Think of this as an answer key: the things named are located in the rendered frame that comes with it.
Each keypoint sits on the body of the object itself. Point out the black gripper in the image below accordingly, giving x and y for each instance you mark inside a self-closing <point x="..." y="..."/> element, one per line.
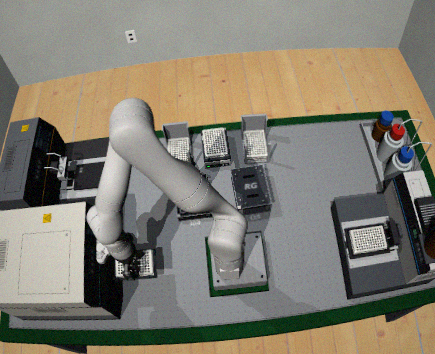
<point x="128" y="274"/>

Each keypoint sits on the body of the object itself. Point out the black plate nest with label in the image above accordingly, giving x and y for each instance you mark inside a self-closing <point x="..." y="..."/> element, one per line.
<point x="187" y="215"/>

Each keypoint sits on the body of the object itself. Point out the blue bottle cap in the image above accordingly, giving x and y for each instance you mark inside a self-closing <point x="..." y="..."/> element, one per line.
<point x="386" y="117"/>
<point x="404" y="156"/>

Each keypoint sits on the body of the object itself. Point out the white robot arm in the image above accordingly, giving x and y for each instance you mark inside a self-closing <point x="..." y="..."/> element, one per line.
<point x="132" y="136"/>

